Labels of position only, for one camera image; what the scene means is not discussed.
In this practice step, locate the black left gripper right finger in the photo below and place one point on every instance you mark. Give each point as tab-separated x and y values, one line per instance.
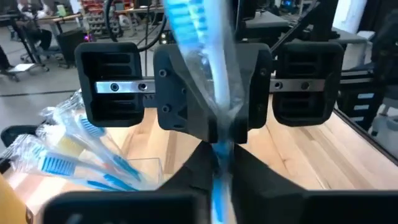
258	193

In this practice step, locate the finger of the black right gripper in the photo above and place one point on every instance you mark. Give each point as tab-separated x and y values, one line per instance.
174	93
259	77

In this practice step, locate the black drawer cabinet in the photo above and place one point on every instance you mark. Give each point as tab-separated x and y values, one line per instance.
360	102

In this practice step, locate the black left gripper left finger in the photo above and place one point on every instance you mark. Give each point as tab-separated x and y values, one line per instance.
192	177

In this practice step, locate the black waste bin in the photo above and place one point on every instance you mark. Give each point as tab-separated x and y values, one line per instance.
71	46

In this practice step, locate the person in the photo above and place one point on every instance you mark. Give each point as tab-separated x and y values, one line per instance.
35	34

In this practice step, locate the blue white toothbrush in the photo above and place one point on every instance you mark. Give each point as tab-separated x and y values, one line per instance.
57	165
90	126
219	77

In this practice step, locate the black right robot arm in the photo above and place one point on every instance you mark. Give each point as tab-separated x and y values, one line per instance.
264	28

